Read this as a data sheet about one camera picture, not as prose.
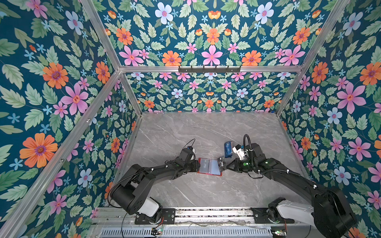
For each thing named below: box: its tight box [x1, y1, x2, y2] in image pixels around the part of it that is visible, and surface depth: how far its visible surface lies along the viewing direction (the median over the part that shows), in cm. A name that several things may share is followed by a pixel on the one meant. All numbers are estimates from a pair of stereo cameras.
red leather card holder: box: [196, 157, 223, 177], surface depth 92 cm
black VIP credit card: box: [200, 158, 210, 173], surface depth 92 cm
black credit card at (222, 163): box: [216, 155, 228, 173], surface depth 85 cm
